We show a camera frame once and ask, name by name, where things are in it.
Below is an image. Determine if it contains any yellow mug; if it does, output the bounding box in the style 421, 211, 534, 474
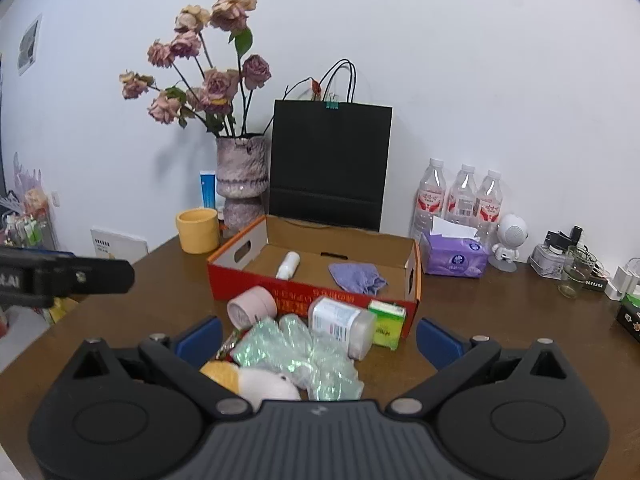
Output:
175, 207, 221, 255

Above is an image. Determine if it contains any red and green wrapper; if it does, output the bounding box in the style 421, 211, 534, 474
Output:
215, 327, 251, 363

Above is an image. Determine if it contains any small green box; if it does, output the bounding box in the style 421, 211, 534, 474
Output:
367, 300, 407, 351

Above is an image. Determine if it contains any wall paper notice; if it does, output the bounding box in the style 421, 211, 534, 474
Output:
17, 14, 43, 77

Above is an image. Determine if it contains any purple cloth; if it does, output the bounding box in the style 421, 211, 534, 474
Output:
328, 261, 388, 297

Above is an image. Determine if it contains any black and green box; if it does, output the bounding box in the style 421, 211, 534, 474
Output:
615, 285, 640, 343

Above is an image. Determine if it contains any white robot figure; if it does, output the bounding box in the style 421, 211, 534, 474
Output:
487, 214, 531, 273

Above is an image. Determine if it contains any clear acrylic organizer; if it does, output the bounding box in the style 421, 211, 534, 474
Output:
529, 242, 576, 281

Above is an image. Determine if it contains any rack of colourful packets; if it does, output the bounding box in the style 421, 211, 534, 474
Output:
0, 152, 66, 326

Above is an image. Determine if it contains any pink cup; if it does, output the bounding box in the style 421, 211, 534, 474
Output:
227, 286, 278, 330

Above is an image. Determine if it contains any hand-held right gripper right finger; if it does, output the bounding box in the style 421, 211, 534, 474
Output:
385, 317, 576, 418

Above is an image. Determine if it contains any black paper bag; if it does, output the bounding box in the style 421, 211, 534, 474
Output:
269, 59, 393, 233

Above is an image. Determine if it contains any dried rosehip stem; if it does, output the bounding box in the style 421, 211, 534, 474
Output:
284, 77, 323, 102

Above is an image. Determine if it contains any white charger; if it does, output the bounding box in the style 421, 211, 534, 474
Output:
605, 257, 640, 301

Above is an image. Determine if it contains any white and orange plush toy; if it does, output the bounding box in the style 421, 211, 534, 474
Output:
199, 360, 302, 411

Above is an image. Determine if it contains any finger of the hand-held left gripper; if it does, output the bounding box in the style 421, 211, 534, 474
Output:
50, 255, 136, 297

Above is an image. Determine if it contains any red cardboard box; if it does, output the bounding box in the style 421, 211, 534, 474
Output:
206, 214, 423, 341

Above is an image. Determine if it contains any blue and white tube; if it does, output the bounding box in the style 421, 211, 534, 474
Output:
199, 170, 221, 211

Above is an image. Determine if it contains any purple tissue pack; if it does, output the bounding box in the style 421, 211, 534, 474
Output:
419, 216, 490, 278

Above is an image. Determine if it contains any mottled pink ceramic vase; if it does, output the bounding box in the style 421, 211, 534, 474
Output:
215, 134, 271, 241

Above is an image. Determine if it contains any dried pink rose bouquet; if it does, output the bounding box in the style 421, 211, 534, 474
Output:
119, 0, 273, 138

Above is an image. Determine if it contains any small white bottle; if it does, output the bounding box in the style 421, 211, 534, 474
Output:
275, 251, 301, 281

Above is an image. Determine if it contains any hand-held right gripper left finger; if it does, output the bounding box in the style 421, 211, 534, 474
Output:
65, 316, 256, 418

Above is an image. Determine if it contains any clear water bottle red label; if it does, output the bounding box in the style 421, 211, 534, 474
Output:
411, 158, 447, 241
474, 169, 503, 241
445, 163, 478, 226

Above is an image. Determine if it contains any white pill bottle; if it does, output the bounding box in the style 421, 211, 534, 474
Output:
307, 296, 378, 361

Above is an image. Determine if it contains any clear glass cup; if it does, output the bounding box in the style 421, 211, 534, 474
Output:
559, 246, 598, 300

